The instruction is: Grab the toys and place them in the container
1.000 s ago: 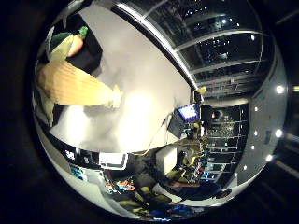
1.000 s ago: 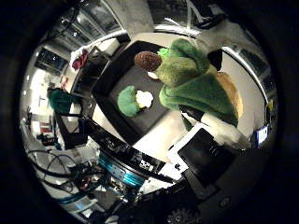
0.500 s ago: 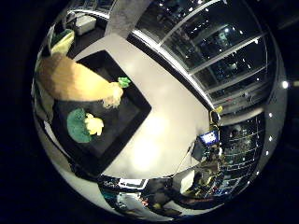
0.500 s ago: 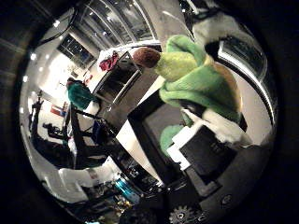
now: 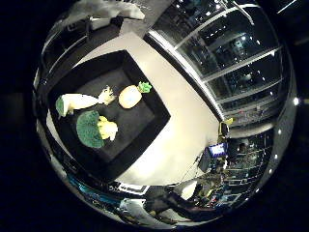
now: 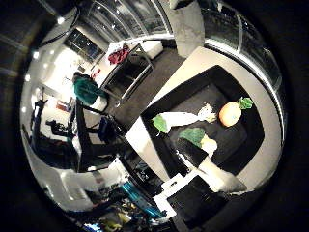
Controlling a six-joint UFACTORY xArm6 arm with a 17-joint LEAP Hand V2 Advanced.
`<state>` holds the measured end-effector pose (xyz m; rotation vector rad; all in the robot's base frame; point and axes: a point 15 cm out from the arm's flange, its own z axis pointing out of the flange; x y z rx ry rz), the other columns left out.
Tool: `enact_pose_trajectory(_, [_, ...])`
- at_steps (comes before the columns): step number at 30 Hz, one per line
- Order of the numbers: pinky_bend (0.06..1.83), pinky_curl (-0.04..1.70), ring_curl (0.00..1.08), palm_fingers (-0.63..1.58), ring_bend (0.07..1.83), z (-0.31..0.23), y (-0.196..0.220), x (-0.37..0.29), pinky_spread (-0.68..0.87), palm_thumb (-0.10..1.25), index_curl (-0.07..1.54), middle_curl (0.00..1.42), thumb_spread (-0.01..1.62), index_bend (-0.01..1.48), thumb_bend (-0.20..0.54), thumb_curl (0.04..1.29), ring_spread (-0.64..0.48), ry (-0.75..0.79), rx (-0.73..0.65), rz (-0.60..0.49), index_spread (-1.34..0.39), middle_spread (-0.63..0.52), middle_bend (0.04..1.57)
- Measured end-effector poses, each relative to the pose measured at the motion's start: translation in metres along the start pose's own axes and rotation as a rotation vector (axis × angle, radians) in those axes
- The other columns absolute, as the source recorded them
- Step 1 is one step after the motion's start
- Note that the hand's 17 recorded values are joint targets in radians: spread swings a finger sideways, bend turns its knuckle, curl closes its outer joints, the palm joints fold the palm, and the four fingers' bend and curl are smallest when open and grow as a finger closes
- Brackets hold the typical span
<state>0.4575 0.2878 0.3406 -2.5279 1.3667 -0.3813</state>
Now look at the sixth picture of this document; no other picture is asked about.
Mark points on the green broccoli plush toy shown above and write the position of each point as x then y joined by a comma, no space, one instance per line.
196,137

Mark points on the white radish plush toy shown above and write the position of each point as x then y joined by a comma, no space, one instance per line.
177,118

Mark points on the orange plush toy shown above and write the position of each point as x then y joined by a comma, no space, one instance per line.
230,113

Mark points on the black rectangular container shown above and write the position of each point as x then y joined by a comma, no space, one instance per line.
231,145

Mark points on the blue metallic cylinder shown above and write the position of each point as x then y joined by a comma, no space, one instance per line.
141,201

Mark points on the black stand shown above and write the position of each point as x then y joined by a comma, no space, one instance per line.
83,135

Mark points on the person in green jacket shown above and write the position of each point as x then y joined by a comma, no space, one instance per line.
87,92

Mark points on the red cloth item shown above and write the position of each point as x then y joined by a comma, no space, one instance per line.
118,54

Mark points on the black metal frame rack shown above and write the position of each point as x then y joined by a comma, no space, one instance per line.
128,75

